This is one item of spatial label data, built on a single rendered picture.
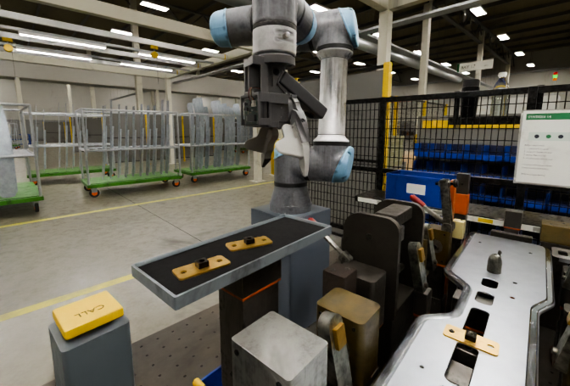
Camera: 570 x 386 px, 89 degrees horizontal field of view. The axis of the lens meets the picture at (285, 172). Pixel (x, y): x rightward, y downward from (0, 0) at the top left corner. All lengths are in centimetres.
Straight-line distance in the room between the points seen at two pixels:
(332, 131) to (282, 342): 65
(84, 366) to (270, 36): 50
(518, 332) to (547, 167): 95
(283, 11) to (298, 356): 49
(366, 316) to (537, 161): 121
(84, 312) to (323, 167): 69
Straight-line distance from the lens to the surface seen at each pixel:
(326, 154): 91
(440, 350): 64
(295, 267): 98
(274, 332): 44
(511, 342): 72
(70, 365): 45
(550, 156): 159
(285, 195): 96
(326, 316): 48
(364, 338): 54
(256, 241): 58
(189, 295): 43
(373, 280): 64
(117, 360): 47
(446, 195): 107
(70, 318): 45
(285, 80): 52
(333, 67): 95
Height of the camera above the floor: 138
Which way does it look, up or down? 8 degrees down
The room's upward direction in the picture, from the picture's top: straight up
